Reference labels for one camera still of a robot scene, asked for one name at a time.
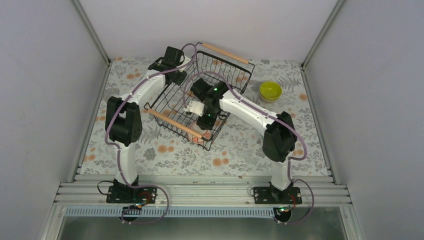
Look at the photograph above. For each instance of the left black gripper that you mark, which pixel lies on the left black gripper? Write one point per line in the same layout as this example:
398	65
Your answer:
179	81

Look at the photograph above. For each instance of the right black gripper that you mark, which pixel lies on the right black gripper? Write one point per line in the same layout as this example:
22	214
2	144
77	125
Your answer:
207	124

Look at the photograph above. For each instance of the black wire dish rack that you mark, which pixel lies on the black wire dish rack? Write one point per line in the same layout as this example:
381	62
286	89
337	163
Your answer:
212	68

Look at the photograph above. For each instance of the yellow-green bowl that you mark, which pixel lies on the yellow-green bowl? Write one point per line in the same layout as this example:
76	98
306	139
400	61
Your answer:
270	89

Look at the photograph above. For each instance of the beige ceramic bowl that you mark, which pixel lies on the beige ceramic bowl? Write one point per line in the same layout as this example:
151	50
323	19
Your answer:
266	99

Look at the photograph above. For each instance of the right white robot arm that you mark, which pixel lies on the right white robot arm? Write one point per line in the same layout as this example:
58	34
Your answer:
277	130

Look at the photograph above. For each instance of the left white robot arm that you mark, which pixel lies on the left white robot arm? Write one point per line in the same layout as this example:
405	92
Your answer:
123	122

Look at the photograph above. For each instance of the floral patterned table mat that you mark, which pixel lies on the floral patterned table mat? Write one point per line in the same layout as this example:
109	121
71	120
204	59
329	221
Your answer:
237	150

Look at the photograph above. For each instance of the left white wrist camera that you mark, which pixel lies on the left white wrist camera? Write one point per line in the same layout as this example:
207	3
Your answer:
186	62

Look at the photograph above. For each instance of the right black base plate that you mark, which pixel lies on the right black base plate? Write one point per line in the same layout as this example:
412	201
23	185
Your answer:
268	195

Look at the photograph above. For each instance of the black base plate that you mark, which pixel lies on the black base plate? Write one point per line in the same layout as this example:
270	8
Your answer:
145	195
268	195

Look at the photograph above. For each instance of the white slotted cable duct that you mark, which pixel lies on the white slotted cable duct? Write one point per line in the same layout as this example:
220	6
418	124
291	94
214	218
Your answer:
174	211

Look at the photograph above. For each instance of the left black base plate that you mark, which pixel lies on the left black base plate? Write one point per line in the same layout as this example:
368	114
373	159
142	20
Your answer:
145	195

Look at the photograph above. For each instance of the aluminium rail frame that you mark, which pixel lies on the aluminium rail frame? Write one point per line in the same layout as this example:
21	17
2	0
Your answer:
202	191

